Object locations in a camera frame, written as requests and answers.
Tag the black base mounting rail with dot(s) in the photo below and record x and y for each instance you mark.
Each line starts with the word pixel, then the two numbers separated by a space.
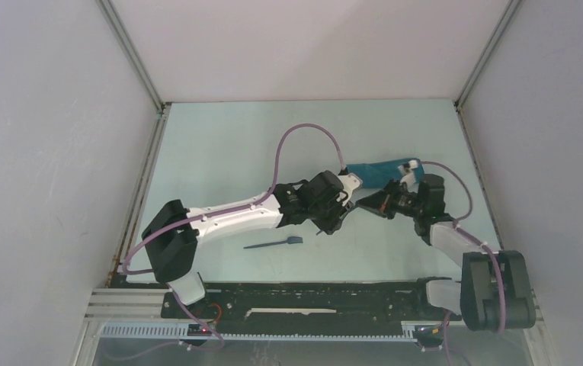
pixel 310 308

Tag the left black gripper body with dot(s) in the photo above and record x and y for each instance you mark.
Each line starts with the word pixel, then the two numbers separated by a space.
pixel 326 216

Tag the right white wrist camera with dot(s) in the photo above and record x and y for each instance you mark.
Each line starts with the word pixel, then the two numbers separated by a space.
pixel 410 171

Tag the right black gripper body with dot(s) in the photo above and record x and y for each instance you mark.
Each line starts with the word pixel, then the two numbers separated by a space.
pixel 405 203

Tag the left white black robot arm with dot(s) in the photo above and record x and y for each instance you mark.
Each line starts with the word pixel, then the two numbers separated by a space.
pixel 176 233

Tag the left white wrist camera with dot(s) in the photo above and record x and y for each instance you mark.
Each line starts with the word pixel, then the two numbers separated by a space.
pixel 351 183

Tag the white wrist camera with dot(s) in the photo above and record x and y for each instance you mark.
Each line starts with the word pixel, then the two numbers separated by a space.
pixel 351 183
pixel 410 171

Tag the white slotted cable duct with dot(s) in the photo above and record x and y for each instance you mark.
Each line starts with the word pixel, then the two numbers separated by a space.
pixel 406 332

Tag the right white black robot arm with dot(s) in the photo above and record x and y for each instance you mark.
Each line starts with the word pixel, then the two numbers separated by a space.
pixel 493 292

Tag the teal cloth napkin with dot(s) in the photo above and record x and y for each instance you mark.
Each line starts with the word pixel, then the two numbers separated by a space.
pixel 377 175

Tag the aluminium frame extrusion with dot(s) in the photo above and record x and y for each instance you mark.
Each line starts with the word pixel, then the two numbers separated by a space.
pixel 125 305

